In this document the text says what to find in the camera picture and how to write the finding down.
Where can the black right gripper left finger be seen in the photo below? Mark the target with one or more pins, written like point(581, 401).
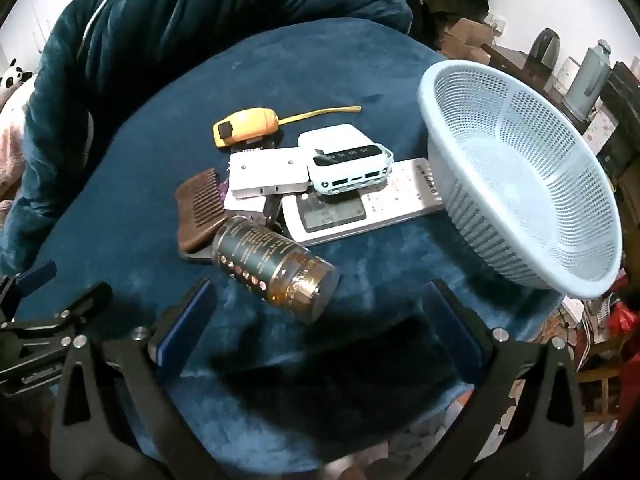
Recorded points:
point(113, 418)

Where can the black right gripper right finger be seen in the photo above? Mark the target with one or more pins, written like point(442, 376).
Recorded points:
point(523, 419)

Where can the white rectangular adapter box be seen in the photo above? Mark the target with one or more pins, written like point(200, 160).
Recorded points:
point(270, 171)

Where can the orange tape measure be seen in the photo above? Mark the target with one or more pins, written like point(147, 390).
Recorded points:
point(258, 122)

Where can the white power bank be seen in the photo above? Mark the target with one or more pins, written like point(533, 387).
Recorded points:
point(342, 158)

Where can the amber pill bottle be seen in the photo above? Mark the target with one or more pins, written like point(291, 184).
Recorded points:
point(280, 271)

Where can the brown wooden comb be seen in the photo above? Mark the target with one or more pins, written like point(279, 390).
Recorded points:
point(200, 211)

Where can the light blue plastic basket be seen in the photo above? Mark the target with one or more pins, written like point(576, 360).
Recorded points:
point(518, 182)

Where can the white paper card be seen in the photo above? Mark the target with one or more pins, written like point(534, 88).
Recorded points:
point(251, 205)

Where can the panda plush toy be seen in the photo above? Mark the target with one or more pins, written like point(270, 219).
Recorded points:
point(14, 76)

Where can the white remote control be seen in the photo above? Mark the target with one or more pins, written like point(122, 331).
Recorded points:
point(360, 204)

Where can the battery pack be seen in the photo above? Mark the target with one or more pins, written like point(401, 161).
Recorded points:
point(256, 147)

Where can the dark blue velvet blanket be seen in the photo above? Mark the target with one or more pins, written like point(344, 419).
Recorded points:
point(103, 60)

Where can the grey thermos flask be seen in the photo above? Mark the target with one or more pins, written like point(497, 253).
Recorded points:
point(589, 81)

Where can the dark wooden side table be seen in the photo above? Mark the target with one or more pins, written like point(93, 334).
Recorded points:
point(537, 76)

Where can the black electric kettle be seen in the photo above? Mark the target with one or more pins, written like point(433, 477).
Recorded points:
point(546, 49)

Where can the cardboard boxes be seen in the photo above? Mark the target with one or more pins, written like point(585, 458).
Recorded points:
point(464, 40)

